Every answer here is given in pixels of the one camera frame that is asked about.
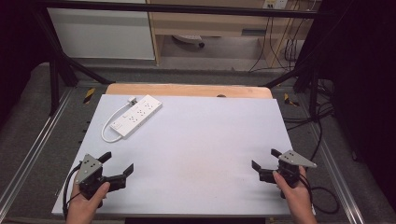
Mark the black metal frame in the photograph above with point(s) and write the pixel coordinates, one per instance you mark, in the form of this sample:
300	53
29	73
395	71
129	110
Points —
56	81

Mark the aluminium floor rail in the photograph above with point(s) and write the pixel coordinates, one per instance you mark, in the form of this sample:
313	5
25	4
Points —
336	168
28	155

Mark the white cabinet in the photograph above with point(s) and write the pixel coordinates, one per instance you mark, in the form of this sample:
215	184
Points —
102	34

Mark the white power strip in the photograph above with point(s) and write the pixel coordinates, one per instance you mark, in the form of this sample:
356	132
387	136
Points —
137	115

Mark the person's left hand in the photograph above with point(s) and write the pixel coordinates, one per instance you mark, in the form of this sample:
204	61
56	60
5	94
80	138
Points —
84	203

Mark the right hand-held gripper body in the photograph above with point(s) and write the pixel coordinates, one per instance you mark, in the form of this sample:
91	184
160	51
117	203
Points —
291	168

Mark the person's right hand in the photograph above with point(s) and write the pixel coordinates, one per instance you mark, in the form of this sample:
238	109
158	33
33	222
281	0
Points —
294	194

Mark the white wall outlet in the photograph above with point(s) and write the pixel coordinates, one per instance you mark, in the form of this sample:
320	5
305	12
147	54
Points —
275	3

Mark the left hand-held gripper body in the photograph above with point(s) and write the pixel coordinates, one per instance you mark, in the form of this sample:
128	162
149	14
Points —
90	171

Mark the wooden table board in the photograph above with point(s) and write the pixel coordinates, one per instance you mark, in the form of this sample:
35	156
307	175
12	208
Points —
186	90

